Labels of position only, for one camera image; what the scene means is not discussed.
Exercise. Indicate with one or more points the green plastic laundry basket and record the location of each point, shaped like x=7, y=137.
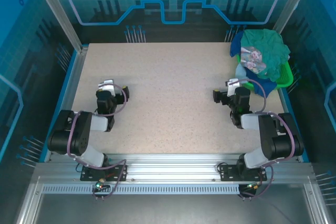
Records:
x=284, y=75

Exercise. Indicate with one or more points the steel base panel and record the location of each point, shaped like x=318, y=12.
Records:
x=170, y=208

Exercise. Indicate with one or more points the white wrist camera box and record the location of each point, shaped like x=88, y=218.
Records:
x=231, y=90
x=108, y=81

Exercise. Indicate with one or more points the small connector with LED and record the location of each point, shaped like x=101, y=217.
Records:
x=99, y=186
x=253, y=186

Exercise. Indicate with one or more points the blue t-shirt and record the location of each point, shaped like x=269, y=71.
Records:
x=263, y=86

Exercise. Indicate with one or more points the light grey-blue t-shirt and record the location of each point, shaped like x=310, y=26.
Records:
x=240, y=72

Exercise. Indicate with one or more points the green t-shirt with print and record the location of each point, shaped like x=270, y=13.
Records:
x=270, y=51

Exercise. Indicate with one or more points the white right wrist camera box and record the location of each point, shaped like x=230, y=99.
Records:
x=231, y=90

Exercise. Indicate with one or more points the aluminium front frame rail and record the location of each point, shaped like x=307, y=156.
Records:
x=170, y=166

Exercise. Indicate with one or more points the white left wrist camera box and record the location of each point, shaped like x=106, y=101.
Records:
x=108, y=81

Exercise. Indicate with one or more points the aluminium frame post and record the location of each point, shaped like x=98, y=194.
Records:
x=60, y=11
x=288, y=3

